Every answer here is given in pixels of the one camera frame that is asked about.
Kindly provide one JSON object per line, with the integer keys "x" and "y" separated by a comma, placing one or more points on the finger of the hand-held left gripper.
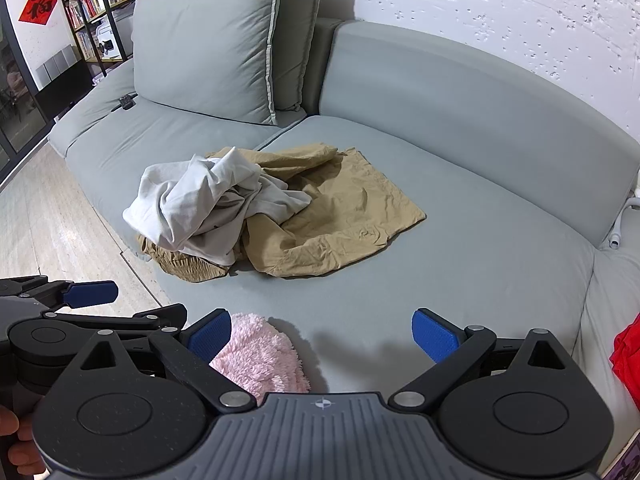
{"x": 92, "y": 294}
{"x": 125, "y": 319}

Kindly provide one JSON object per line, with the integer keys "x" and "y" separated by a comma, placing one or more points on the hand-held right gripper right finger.
{"x": 435, "y": 335}

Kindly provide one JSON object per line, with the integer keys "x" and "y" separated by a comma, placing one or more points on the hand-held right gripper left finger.
{"x": 210, "y": 335}

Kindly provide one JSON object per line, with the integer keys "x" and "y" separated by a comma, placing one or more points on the white sweatshirt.
{"x": 190, "y": 200}

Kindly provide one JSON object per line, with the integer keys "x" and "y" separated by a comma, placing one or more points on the tan pants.
{"x": 350, "y": 200}

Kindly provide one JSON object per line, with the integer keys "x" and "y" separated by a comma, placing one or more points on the person's left hand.
{"x": 12, "y": 432}

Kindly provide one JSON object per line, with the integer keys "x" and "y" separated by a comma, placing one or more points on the pink fluffy blanket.
{"x": 260, "y": 360}

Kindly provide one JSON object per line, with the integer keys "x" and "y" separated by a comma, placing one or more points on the grey sofa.
{"x": 450, "y": 270}

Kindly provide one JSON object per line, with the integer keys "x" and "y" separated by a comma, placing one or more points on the small black object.
{"x": 126, "y": 103}

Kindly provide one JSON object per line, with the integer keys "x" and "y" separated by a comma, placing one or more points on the red garment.
{"x": 627, "y": 360}

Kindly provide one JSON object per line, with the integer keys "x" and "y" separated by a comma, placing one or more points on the glass door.
{"x": 15, "y": 110}

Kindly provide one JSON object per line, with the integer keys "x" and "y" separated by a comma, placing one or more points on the white appliance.
{"x": 112, "y": 35}

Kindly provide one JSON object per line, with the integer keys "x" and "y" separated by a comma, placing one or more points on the large grey pillow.
{"x": 200, "y": 50}

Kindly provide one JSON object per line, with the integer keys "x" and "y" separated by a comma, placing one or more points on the bookshelf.
{"x": 85, "y": 5}

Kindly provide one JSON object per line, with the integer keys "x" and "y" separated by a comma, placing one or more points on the small grey pillow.
{"x": 295, "y": 35}

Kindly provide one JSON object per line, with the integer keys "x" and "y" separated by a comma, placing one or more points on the red wall decoration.
{"x": 37, "y": 6}

